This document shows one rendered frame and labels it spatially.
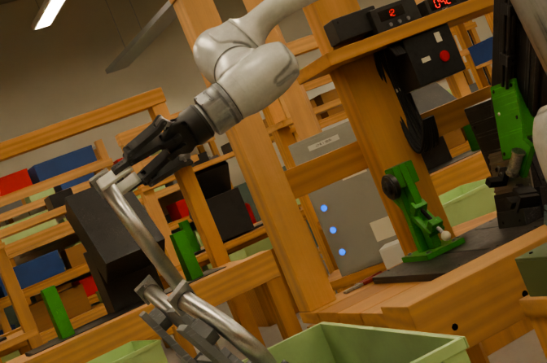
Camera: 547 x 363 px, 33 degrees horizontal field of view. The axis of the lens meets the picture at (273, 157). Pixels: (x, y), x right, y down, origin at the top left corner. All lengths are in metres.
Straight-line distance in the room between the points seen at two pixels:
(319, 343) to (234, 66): 0.61
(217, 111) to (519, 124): 1.09
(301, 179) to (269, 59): 1.04
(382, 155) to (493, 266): 0.70
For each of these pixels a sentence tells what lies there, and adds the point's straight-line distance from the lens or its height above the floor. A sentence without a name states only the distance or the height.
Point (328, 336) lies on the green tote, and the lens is 1.97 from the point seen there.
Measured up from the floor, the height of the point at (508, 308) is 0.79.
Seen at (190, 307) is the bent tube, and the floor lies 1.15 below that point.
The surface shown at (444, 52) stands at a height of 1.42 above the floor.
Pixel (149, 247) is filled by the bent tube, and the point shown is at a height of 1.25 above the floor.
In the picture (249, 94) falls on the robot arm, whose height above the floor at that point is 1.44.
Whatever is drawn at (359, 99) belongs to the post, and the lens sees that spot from 2.81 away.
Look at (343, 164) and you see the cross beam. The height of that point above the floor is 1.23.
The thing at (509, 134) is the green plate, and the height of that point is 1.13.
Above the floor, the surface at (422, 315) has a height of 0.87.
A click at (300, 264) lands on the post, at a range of 2.67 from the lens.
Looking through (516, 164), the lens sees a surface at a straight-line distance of 2.60.
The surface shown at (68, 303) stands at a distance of 9.18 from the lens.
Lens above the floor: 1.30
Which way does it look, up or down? 1 degrees up
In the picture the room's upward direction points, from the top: 22 degrees counter-clockwise
